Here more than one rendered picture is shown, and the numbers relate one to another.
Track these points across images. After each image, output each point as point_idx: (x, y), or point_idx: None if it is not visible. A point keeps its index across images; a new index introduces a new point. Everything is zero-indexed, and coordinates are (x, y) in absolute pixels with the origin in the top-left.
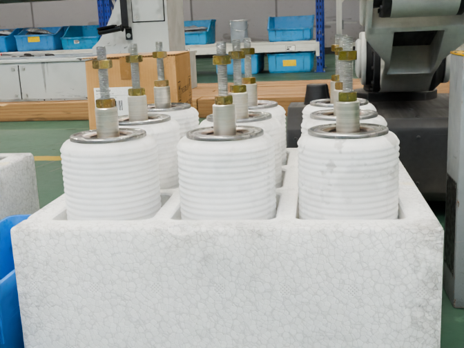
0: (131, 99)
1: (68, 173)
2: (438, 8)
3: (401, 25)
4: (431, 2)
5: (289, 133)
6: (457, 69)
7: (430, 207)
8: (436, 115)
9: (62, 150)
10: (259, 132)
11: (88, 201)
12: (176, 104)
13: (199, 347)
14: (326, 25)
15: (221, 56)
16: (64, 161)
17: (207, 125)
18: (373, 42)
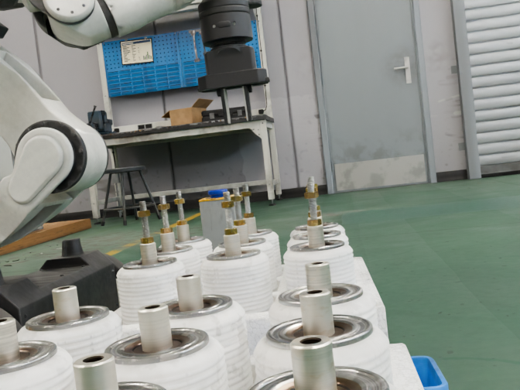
0: (238, 236)
1: (346, 269)
2: (89, 183)
3: (48, 200)
4: (91, 179)
5: (21, 312)
6: (221, 207)
7: None
8: (63, 273)
9: (339, 254)
10: (323, 230)
11: (355, 283)
12: (138, 261)
13: None
14: None
15: (317, 187)
16: (341, 262)
17: (258, 247)
18: (26, 217)
